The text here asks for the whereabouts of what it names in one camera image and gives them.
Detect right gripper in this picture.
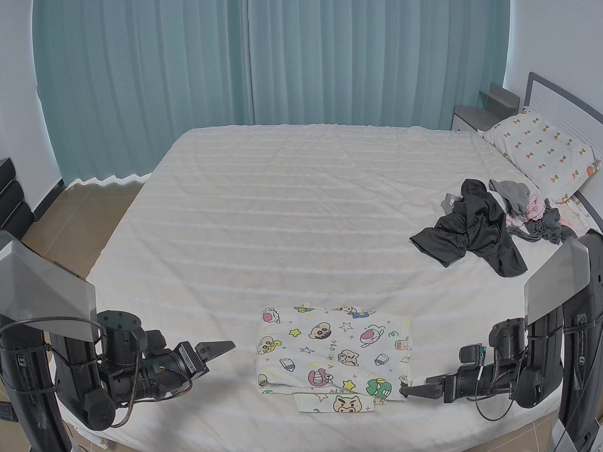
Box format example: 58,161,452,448
399,364,492,404

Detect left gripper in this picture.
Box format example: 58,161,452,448
162,341,236,386

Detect white printed pyjama top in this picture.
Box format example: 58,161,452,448
254,304,413,415

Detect bed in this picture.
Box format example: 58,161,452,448
85,71,603,446

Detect black garment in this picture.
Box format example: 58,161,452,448
410,178,528,277

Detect dark grey garment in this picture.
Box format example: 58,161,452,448
509,207,578,246

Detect pink garment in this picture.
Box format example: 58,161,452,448
506,195,547,229

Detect black chest of drawers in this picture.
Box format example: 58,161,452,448
0,157,36,241

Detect white printed pillow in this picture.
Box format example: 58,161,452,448
478,106,601,203

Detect grey bedside table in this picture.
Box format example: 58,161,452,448
452,82,519,133

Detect blue-green curtain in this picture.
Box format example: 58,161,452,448
32,0,512,182

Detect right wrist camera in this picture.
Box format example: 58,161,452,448
459,344,486,371

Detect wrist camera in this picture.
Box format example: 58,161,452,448
144,330,169,354
459,344,486,371

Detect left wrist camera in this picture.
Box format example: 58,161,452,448
144,330,169,354

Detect black cable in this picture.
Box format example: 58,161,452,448
111,379,194,429
0,317,105,353
473,388,517,424

